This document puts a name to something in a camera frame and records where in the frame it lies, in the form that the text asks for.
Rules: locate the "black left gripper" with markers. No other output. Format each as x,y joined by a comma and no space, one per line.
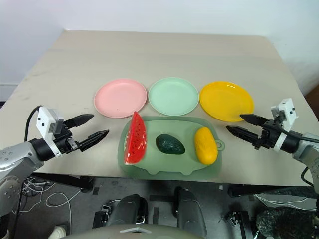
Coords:
65,143

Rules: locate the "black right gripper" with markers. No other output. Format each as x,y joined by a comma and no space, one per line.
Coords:
268,135

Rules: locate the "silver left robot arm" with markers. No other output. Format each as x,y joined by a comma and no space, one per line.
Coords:
17,154

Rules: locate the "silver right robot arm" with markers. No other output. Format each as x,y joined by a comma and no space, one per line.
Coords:
309,152

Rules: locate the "yellow plate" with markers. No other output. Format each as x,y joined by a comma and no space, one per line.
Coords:
225,100

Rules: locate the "pink plate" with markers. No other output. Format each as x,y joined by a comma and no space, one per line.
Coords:
119,98

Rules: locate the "light green plate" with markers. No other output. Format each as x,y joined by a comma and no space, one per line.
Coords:
173,97

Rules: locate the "yellow mango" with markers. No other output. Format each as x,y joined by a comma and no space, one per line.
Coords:
205,147

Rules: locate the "red watermelon slice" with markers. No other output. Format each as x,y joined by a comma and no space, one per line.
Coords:
135,142

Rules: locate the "dark green avocado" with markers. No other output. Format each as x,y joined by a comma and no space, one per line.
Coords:
170,145

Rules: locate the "green silicone tray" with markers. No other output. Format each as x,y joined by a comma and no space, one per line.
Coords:
169,166

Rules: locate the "black robot foot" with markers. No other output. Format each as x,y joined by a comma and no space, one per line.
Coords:
102,216
238,221

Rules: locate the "dark rounded robot leg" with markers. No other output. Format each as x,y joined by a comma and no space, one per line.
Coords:
190,211
129,209

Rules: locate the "dark green bag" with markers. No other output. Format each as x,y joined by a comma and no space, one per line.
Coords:
286,224

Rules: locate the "white shoe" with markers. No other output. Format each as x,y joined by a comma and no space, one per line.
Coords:
57,231

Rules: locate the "grey robot torso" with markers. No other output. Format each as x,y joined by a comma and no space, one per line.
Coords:
124,232

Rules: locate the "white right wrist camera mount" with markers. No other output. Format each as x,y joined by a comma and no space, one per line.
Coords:
287,107

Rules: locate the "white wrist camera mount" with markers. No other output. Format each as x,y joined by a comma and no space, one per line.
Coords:
45,118
287,107

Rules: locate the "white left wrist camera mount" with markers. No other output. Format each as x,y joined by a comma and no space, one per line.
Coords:
45,118

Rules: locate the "black table frame bar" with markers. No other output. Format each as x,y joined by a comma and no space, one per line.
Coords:
64,180
269,191

